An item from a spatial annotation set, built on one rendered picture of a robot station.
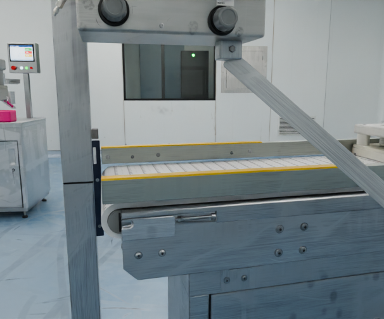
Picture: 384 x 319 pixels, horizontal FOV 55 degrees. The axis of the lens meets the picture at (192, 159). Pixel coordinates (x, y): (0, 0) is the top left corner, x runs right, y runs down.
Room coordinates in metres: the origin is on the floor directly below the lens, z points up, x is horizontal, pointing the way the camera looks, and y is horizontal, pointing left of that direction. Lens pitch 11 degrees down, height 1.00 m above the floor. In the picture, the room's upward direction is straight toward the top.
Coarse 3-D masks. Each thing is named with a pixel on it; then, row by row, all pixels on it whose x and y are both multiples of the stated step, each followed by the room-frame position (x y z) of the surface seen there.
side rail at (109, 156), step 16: (224, 144) 0.77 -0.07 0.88; (240, 144) 0.78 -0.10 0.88; (256, 144) 0.79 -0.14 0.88; (272, 144) 0.80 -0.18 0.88; (288, 144) 0.81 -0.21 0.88; (304, 144) 0.82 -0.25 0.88; (352, 144) 0.85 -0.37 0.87; (112, 160) 0.72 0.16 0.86; (128, 160) 0.73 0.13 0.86; (144, 160) 0.73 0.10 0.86; (160, 160) 0.74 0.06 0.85; (176, 160) 0.75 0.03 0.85
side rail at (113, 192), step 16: (192, 176) 0.48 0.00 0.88; (208, 176) 0.48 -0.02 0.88; (224, 176) 0.49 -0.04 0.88; (240, 176) 0.49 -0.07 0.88; (256, 176) 0.50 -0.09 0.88; (272, 176) 0.51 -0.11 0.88; (288, 176) 0.51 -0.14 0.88; (304, 176) 0.52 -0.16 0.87; (320, 176) 0.52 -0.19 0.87; (336, 176) 0.53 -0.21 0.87; (112, 192) 0.45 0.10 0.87; (128, 192) 0.46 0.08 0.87; (144, 192) 0.46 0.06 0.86; (160, 192) 0.47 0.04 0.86; (176, 192) 0.47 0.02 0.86; (192, 192) 0.48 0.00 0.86; (208, 192) 0.48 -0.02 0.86; (224, 192) 0.49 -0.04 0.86; (240, 192) 0.49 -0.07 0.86; (256, 192) 0.50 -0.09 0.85
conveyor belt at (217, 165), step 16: (240, 160) 0.77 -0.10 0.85; (256, 160) 0.77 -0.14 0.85; (272, 160) 0.77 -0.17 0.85; (288, 160) 0.77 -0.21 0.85; (304, 160) 0.77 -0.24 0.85; (320, 160) 0.77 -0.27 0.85; (368, 160) 0.77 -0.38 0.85; (272, 192) 0.52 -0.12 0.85; (288, 192) 0.53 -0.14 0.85; (304, 192) 0.54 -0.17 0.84; (320, 192) 0.54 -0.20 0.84; (336, 192) 0.55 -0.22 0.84; (112, 208) 0.47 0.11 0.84
